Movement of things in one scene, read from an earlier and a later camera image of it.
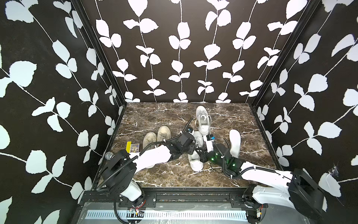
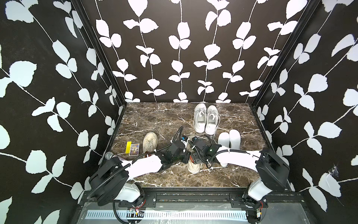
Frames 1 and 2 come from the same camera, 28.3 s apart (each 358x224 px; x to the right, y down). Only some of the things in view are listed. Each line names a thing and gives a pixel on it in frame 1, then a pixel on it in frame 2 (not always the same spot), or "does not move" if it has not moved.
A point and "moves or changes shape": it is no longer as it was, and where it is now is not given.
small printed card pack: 134,148 does not move
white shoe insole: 235,137 does not move
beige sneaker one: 149,138 does not move
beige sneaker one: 164,132 -> 192,167
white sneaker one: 203,119 -> 212,120
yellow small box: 128,146 does not move
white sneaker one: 195,159 moves or changes shape
